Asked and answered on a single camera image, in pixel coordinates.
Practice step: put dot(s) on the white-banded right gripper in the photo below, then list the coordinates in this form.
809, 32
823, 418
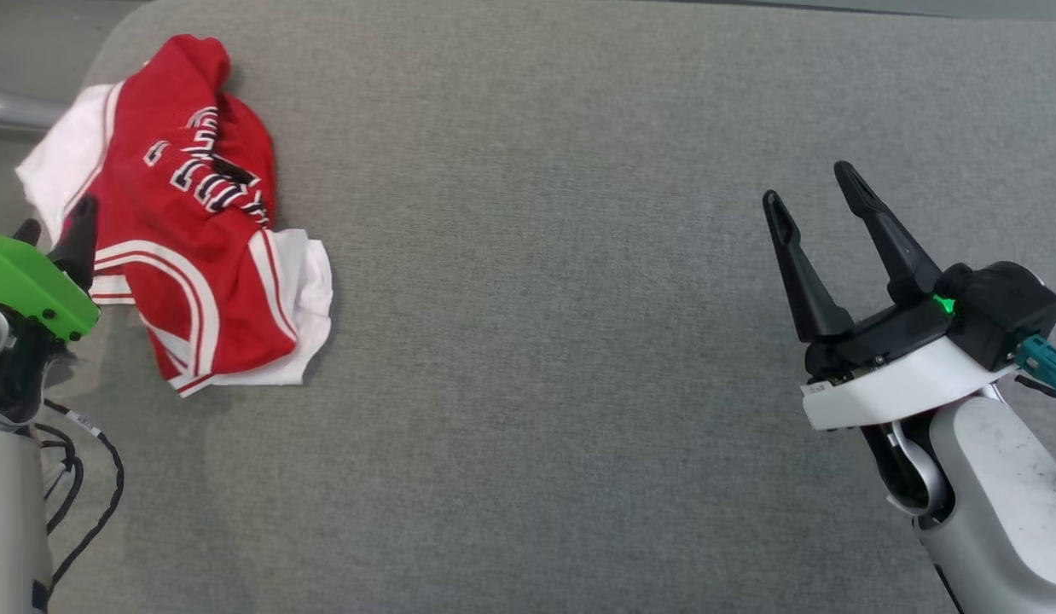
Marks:
895, 384

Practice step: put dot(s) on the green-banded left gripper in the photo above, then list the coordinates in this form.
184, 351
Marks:
33, 286

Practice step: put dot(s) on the red jersey with white sleeves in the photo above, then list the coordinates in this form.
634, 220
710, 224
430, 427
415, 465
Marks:
195, 256

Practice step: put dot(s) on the grey baseboard strip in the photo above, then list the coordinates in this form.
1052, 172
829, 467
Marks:
16, 107

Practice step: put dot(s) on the grey fabric sofa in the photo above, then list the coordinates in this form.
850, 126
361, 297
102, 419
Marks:
536, 341

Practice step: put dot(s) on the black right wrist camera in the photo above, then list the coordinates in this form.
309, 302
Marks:
1006, 311

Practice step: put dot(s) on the teal right camera connector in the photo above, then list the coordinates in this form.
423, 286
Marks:
1048, 362

